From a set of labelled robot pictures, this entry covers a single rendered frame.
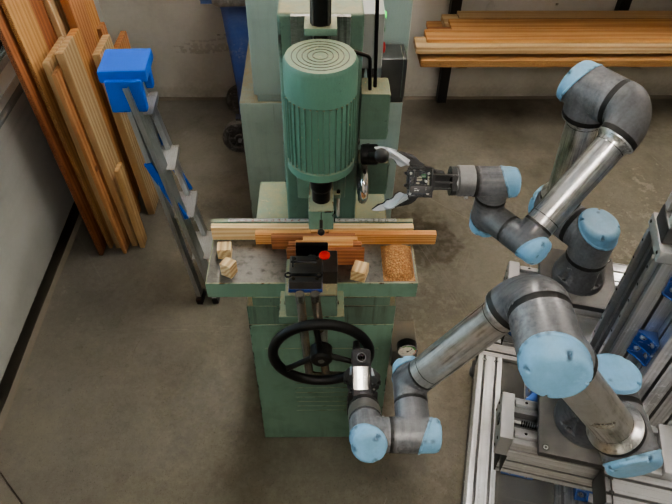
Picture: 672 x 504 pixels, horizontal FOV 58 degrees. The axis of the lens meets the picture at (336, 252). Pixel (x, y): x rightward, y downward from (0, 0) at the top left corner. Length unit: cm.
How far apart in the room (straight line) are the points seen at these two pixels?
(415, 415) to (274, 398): 95
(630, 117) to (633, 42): 234
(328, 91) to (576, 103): 61
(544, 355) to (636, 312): 61
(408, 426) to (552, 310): 42
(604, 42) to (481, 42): 68
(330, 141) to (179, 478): 145
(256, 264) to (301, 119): 50
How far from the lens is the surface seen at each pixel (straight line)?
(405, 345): 186
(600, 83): 161
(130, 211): 305
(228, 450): 247
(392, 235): 181
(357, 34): 165
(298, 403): 225
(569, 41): 375
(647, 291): 159
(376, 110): 175
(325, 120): 146
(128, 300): 299
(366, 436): 130
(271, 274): 175
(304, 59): 146
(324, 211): 168
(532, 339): 109
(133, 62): 225
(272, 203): 212
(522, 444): 168
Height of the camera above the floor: 219
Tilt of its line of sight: 46 degrees down
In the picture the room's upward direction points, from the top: 1 degrees clockwise
